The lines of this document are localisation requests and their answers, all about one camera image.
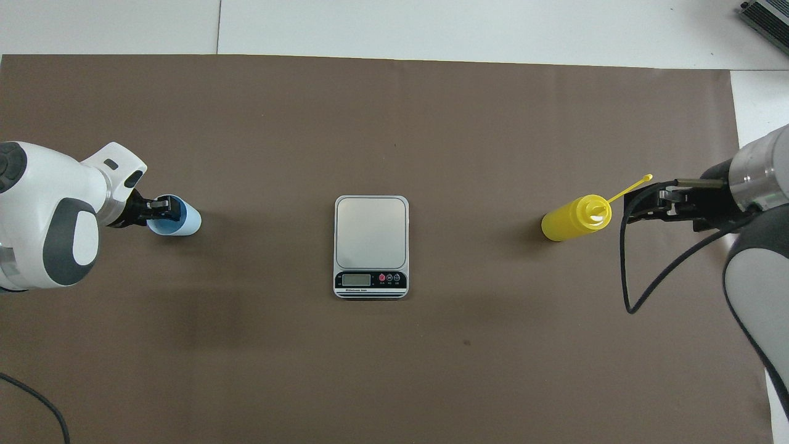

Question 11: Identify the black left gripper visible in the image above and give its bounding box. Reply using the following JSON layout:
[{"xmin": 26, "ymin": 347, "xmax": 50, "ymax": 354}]
[{"xmin": 108, "ymin": 189, "xmax": 187, "ymax": 229}]

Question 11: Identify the grey metal device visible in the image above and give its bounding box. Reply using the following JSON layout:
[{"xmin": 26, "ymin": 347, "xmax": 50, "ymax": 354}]
[{"xmin": 740, "ymin": 0, "xmax": 789, "ymax": 60}]

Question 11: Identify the silver digital kitchen scale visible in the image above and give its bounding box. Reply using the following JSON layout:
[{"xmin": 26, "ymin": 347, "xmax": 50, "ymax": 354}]
[{"xmin": 333, "ymin": 195, "xmax": 409, "ymax": 300}]

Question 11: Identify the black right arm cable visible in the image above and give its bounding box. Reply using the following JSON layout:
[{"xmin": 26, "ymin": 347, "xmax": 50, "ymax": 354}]
[{"xmin": 619, "ymin": 184, "xmax": 760, "ymax": 315}]

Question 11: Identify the brown paper table mat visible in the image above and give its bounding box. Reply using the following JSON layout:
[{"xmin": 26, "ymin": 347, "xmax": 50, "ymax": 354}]
[{"xmin": 0, "ymin": 54, "xmax": 774, "ymax": 444}]

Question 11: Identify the light blue plastic cup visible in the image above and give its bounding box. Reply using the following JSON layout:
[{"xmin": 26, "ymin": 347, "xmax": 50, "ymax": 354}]
[{"xmin": 146, "ymin": 194, "xmax": 202, "ymax": 237}]

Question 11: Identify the yellow squeeze bottle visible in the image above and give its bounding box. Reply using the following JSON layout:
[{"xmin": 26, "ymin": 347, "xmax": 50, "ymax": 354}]
[{"xmin": 541, "ymin": 174, "xmax": 653, "ymax": 242}]

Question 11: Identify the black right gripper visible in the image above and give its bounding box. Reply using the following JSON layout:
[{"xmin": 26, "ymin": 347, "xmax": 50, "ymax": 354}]
[{"xmin": 623, "ymin": 181, "xmax": 760, "ymax": 232}]

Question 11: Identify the black loose cable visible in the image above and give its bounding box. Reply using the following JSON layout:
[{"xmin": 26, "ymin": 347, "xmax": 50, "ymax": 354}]
[{"xmin": 0, "ymin": 372, "xmax": 71, "ymax": 444}]

